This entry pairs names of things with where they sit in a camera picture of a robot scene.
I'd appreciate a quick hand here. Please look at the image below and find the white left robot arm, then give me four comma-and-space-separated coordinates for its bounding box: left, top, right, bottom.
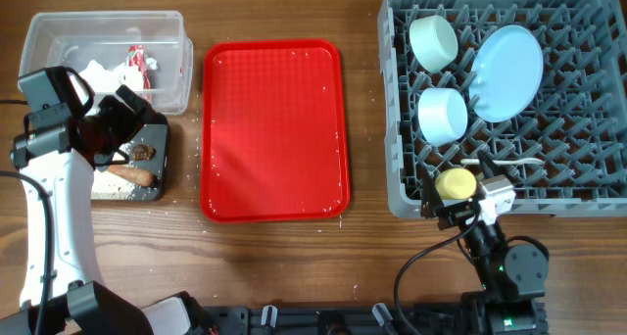
1, 67, 250, 334

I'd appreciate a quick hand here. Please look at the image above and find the red snack wrapper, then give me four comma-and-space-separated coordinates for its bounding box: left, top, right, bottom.
124, 45, 151, 91

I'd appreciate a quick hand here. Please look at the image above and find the white rice pile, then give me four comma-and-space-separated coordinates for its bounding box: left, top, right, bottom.
91, 170, 136, 200

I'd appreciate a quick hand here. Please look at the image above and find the white plastic spoon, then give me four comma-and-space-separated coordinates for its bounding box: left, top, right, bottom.
460, 158, 545, 166

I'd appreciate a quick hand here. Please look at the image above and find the crumpled white tissue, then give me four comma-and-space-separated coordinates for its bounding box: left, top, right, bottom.
79, 60, 151, 93

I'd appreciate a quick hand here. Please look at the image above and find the red plastic tray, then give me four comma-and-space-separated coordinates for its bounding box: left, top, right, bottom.
200, 39, 351, 223

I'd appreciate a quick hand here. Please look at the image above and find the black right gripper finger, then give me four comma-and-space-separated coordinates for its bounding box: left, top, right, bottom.
420, 172, 443, 217
477, 151, 500, 179

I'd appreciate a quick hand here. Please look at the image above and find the brown food stick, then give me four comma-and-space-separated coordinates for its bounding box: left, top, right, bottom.
107, 165, 157, 187

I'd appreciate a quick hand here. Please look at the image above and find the yellow plastic cup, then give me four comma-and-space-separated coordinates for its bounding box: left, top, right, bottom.
435, 168, 477, 200

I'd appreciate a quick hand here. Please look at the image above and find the light blue plate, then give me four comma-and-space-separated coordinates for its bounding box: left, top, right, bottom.
468, 25, 544, 122

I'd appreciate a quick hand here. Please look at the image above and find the green bowl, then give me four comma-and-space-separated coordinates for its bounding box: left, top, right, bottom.
410, 16, 458, 72

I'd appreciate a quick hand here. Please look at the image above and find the clear plastic bin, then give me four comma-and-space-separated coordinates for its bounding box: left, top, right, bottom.
19, 11, 194, 116

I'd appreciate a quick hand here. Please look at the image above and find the black waste tray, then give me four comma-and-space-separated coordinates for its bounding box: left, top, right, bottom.
94, 123, 169, 202

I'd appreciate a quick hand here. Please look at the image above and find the brown food scrap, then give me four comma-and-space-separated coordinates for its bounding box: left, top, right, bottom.
131, 144, 156, 162

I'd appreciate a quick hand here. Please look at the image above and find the grey dishwasher rack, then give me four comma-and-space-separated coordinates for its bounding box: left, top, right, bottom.
377, 0, 626, 218

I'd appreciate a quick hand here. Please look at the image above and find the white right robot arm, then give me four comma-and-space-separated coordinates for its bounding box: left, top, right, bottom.
428, 151, 550, 334

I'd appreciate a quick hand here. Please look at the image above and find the light blue bowl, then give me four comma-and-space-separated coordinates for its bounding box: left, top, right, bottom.
417, 88, 468, 147

